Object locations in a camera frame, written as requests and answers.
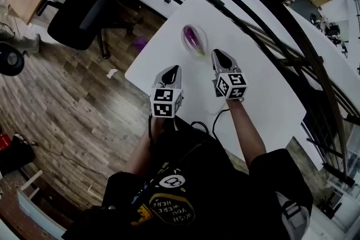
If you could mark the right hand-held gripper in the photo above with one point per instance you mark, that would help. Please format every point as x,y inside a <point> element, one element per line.
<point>232,85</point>

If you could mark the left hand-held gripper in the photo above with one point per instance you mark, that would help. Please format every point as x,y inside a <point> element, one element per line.
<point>163,102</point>

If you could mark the clear glass bowl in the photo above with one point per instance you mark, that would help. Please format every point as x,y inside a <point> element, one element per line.
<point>203,36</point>

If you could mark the purple eggplant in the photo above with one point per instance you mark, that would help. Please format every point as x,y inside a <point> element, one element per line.
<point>191,38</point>

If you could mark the person's right forearm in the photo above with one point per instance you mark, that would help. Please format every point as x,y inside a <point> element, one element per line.
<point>247,129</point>

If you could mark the person's left forearm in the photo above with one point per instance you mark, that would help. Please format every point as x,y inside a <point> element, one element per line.
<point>139,149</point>

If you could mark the purple plastic bag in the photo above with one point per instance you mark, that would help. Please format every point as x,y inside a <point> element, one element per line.
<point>140,42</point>

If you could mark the white paper scrap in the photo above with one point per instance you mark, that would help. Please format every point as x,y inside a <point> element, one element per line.
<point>112,73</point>

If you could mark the black mesh office chair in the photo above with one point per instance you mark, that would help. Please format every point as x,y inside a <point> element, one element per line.
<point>73,19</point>

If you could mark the black printed t-shirt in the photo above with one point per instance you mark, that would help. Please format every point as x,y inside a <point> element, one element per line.
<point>202,191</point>

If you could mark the black floor bag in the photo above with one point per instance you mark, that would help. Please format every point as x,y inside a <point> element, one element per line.
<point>15,156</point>

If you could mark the red box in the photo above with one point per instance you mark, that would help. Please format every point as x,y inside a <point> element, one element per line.
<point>5,142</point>

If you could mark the white frame desk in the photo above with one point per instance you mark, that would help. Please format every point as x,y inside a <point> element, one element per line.
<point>36,213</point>

